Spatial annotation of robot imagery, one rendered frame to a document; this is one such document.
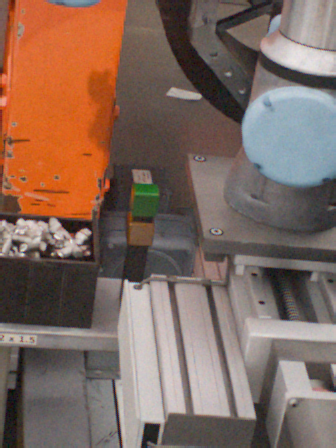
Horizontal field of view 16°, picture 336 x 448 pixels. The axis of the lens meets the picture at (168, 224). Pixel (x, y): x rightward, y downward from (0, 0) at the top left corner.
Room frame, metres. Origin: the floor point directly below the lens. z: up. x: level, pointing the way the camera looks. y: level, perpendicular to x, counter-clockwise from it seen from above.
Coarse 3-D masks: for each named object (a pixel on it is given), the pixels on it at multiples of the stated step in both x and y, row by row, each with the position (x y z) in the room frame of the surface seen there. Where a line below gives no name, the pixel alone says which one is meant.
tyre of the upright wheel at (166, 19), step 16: (160, 0) 2.15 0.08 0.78; (176, 0) 2.13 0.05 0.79; (176, 16) 2.13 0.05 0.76; (176, 32) 2.13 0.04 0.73; (176, 48) 2.14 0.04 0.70; (192, 48) 2.14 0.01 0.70; (192, 64) 2.14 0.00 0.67; (192, 80) 2.14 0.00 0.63; (208, 80) 2.15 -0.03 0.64; (208, 96) 2.15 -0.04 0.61; (224, 96) 2.15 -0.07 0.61; (224, 112) 2.16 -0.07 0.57; (240, 112) 2.16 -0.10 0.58
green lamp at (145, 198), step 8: (136, 184) 1.61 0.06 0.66; (144, 184) 1.62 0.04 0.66; (152, 184) 1.62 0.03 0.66; (136, 192) 1.59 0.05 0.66; (144, 192) 1.59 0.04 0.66; (152, 192) 1.60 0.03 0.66; (136, 200) 1.58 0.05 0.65; (144, 200) 1.59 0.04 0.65; (152, 200) 1.59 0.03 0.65; (136, 208) 1.58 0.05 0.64; (144, 208) 1.59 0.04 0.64; (152, 208) 1.59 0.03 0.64; (144, 216) 1.59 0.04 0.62; (152, 216) 1.59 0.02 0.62
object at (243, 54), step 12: (240, 12) 2.19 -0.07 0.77; (252, 12) 2.18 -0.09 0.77; (264, 12) 2.18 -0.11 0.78; (216, 24) 2.17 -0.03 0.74; (228, 24) 2.17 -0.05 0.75; (240, 24) 2.18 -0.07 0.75; (228, 36) 2.34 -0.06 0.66; (228, 48) 2.21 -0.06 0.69; (240, 48) 2.33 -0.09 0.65; (240, 60) 2.22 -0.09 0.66; (252, 60) 2.30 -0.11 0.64; (252, 72) 2.21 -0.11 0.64
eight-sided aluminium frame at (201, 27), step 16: (192, 0) 2.10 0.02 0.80; (208, 0) 2.06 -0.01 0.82; (192, 16) 2.09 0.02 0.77; (208, 16) 2.06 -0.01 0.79; (192, 32) 2.05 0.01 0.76; (208, 32) 2.05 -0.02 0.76; (208, 48) 2.06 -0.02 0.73; (224, 48) 2.10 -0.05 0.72; (208, 64) 2.06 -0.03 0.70; (224, 64) 2.06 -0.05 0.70; (224, 80) 2.07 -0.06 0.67; (240, 80) 2.07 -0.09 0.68; (240, 96) 2.07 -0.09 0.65
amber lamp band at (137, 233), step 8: (128, 216) 1.61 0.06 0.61; (128, 224) 1.60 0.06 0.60; (136, 224) 1.59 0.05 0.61; (144, 224) 1.59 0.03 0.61; (152, 224) 1.59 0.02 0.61; (128, 232) 1.59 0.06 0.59; (136, 232) 1.59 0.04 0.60; (144, 232) 1.59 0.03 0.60; (152, 232) 1.59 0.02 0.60; (128, 240) 1.58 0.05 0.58; (136, 240) 1.59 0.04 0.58; (144, 240) 1.59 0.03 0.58; (152, 240) 1.59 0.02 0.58
